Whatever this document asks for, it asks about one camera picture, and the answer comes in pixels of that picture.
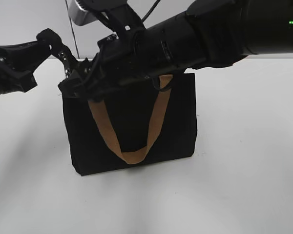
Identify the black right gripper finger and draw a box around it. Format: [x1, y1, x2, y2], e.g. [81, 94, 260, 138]
[58, 69, 93, 99]

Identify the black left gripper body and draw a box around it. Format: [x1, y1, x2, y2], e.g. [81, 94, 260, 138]
[0, 41, 51, 93]

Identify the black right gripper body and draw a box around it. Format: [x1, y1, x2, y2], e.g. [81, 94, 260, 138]
[84, 30, 166, 100]

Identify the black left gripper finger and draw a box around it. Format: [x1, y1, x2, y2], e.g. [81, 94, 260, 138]
[62, 58, 73, 78]
[36, 28, 76, 66]

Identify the black canvas tote bag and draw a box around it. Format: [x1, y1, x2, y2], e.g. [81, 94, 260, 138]
[63, 72, 197, 176]

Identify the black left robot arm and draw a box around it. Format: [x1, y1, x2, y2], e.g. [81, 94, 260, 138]
[0, 28, 77, 95]

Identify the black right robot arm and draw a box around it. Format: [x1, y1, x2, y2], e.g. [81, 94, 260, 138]
[59, 0, 293, 101]

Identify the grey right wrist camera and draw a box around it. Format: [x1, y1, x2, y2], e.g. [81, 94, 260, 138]
[68, 0, 98, 26]

